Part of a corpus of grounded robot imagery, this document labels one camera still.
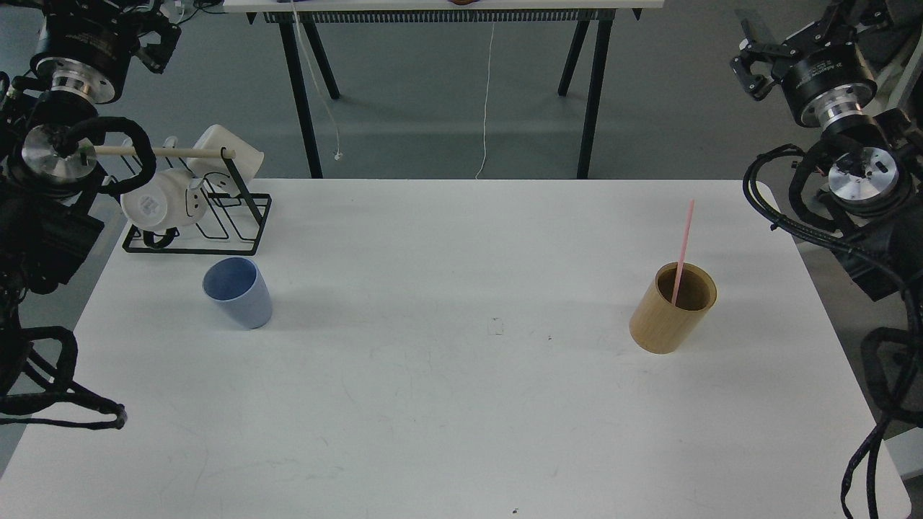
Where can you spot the wooden rack dowel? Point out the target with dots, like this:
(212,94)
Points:
(222,154)

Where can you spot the pink chopstick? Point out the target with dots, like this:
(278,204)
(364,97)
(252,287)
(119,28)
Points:
(682,252)

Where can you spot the light blue plastic cup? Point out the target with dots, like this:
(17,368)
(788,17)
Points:
(237,287)

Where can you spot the bamboo cylinder holder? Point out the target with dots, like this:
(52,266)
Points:
(659,327)

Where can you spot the white mug with face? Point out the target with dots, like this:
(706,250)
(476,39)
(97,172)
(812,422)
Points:
(173,198)

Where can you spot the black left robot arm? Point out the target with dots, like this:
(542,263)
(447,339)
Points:
(58,155)

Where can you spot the black wire cup rack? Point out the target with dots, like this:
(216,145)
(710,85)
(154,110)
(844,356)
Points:
(232,225)

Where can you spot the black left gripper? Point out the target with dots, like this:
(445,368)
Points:
(101,37)

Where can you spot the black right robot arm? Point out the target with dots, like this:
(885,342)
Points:
(856,192)

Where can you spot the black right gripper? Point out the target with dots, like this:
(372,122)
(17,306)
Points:
(820,70)

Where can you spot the background table with black legs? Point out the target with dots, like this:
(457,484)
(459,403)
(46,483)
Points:
(443,52)

